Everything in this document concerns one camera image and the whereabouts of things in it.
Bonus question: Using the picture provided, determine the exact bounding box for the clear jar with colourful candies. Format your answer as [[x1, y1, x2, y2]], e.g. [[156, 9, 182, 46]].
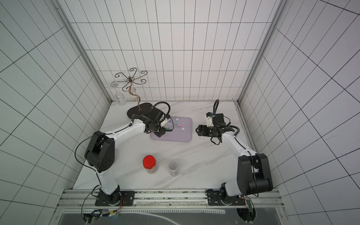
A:
[[163, 120, 174, 131]]

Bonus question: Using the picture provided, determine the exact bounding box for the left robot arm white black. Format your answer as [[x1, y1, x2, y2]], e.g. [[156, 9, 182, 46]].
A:
[[74, 101, 171, 206]]

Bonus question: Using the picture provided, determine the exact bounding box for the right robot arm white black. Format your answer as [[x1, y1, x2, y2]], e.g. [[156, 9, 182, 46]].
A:
[[196, 99, 273, 205]]

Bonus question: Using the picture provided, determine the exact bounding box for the red lid candy jar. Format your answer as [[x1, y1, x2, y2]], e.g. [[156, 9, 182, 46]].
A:
[[142, 155, 158, 173]]

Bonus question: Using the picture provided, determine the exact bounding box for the small clear empty jar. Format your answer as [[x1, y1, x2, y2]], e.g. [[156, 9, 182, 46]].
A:
[[168, 161, 179, 177]]

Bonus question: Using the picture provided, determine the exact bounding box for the lilac plastic tray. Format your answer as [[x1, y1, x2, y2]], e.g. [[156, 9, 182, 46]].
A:
[[150, 116, 193, 142]]

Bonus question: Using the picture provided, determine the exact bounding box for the hanging wine glass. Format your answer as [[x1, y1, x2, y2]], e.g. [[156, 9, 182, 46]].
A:
[[108, 81, 127, 106]]

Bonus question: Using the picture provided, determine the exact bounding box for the metal glass holder stand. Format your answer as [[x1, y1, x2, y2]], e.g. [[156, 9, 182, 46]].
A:
[[108, 67, 152, 119]]

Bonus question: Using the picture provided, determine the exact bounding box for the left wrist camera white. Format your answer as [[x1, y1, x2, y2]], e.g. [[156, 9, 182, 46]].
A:
[[160, 118, 169, 127]]

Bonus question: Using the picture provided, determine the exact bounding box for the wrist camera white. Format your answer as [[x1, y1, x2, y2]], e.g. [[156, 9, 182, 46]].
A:
[[206, 116, 214, 127], [160, 118, 169, 127]]

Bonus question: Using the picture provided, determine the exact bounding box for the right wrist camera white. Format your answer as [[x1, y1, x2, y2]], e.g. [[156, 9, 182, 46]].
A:
[[206, 116, 214, 127]]

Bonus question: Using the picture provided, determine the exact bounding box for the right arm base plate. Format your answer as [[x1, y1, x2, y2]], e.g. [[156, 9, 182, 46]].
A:
[[205, 188, 246, 206]]

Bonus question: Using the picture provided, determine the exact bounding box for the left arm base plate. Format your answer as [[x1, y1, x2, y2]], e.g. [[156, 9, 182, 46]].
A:
[[95, 190, 135, 206]]

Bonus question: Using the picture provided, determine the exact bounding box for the aluminium mounting rail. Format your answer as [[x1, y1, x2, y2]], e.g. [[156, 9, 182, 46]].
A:
[[55, 189, 285, 218]]

